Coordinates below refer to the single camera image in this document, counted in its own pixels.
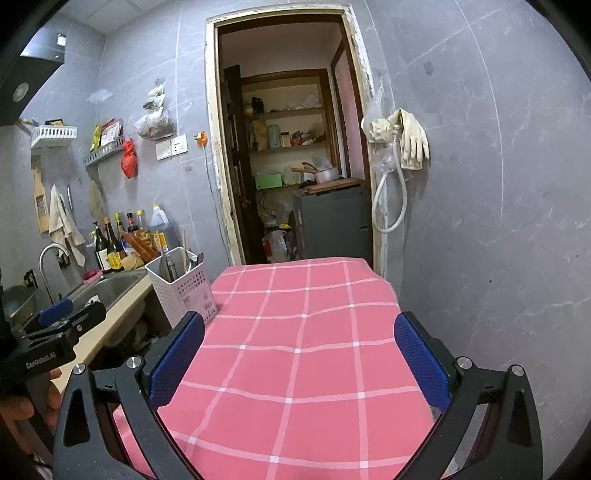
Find wooden chopstick pair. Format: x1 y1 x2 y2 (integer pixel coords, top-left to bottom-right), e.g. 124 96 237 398
181 229 190 275

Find left hand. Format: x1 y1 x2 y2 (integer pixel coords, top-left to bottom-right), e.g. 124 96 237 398
1 368 62 454

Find dark soy sauce bottle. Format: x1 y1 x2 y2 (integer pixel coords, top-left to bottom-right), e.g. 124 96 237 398
104 217 125 272

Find chrome sink faucet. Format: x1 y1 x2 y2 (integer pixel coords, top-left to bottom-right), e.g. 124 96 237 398
38 242 70 305

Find white perforated utensil holder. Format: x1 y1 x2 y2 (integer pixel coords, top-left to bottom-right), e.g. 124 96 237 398
145 246 218 327

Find beige hanging towel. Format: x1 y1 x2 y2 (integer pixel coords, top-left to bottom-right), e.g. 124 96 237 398
48 184 86 267

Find large oil jug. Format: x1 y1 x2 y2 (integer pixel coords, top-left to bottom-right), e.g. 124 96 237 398
149 204 179 252

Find red plastic bag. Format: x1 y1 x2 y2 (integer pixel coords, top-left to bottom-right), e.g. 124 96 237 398
120 139 137 179

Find clear bag of dried goods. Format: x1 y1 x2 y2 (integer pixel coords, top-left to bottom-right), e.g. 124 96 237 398
134 82 176 141

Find green box on shelf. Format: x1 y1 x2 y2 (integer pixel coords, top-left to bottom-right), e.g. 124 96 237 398
254 173 283 191

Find pink checked tablecloth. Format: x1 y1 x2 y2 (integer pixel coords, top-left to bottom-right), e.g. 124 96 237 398
112 256 463 480

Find black range hood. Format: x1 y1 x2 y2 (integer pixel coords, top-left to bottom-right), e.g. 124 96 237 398
1 27 67 126

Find wooden board on cabinet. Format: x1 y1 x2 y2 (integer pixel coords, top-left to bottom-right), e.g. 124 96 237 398
304 178 365 195

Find dark grey cabinet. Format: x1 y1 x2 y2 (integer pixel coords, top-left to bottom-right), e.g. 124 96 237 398
294 185 373 266

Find small metal pot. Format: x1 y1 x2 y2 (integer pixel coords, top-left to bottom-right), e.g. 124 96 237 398
290 164 341 184

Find cream rubber gloves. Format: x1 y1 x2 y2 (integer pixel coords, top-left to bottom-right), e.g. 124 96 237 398
361 108 431 171

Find wooden cutting board on wall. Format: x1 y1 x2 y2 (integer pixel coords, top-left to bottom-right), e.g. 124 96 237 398
31 155 49 233

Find metal wall rack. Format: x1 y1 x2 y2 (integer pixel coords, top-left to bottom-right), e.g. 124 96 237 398
83 135 125 167

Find white wall basket shelf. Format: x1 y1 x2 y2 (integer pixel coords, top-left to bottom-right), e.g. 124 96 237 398
31 125 77 149

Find white wall socket panel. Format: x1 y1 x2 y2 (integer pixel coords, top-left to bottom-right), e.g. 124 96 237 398
155 134 188 161

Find white shower hose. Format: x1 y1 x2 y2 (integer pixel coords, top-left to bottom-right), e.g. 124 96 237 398
370 128 410 235

